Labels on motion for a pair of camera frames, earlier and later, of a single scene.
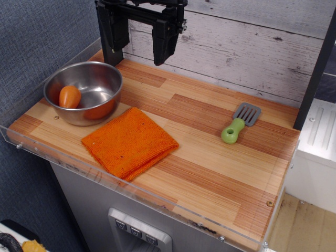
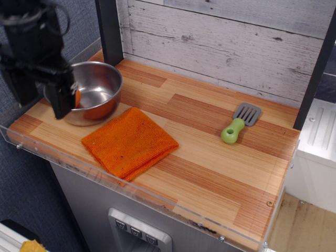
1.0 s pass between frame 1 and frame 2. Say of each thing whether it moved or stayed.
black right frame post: stayed
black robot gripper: moved
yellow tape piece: stayed
